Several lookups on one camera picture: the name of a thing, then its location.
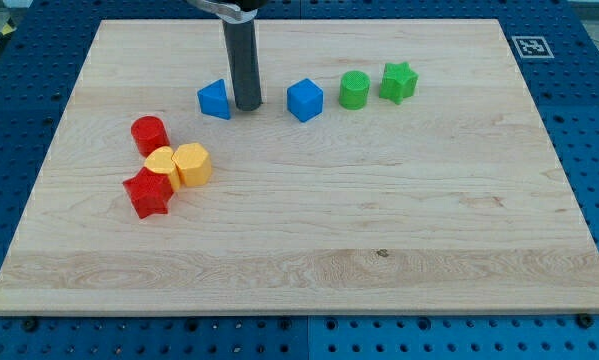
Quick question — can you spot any wooden board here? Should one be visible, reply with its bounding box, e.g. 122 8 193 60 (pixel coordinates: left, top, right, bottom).
0 19 599 317

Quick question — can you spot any red cylinder block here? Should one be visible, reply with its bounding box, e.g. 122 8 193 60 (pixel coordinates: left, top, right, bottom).
130 115 170 157

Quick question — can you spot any white fiducial marker tag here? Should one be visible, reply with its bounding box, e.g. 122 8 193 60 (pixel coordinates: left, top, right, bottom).
512 36 554 59

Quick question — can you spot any blue cube block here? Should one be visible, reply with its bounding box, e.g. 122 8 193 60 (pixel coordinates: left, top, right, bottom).
287 78 324 122

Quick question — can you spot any yellow hexagon block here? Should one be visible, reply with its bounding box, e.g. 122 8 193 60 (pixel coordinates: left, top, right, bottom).
172 143 212 187

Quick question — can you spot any green star block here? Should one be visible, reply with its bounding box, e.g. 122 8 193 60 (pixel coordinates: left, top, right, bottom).
379 62 419 105

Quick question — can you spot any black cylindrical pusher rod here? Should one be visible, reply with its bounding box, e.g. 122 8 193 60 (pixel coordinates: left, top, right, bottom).
222 20 262 111

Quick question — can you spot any silver metal clamp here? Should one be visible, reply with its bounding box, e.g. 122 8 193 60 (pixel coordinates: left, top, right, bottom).
186 0 258 24

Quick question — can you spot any blue triangle block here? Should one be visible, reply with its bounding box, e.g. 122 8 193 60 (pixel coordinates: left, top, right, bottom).
197 79 231 120

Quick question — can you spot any red star block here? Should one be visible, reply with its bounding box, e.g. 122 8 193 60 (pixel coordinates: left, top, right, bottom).
122 167 173 219

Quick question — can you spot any yellow heart block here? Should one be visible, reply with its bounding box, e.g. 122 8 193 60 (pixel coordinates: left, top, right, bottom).
143 146 181 192

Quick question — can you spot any green cylinder block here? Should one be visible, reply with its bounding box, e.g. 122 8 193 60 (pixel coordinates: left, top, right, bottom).
339 70 370 110

